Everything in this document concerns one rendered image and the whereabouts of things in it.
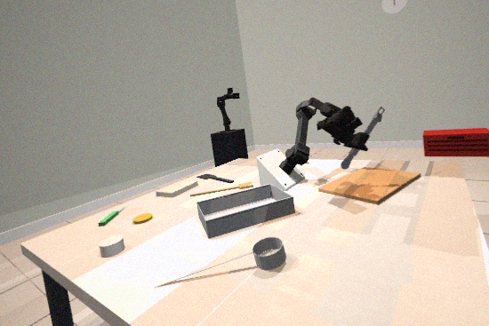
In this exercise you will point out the yellow flat disc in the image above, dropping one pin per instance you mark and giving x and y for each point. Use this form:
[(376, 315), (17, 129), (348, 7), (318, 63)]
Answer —
[(140, 219)]

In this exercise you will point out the wooden spoon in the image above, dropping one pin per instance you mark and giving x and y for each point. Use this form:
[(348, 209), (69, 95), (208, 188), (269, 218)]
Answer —
[(241, 186)]

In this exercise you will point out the light brown wooden board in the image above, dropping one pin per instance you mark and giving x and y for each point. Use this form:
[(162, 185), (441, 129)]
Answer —
[(372, 185)]

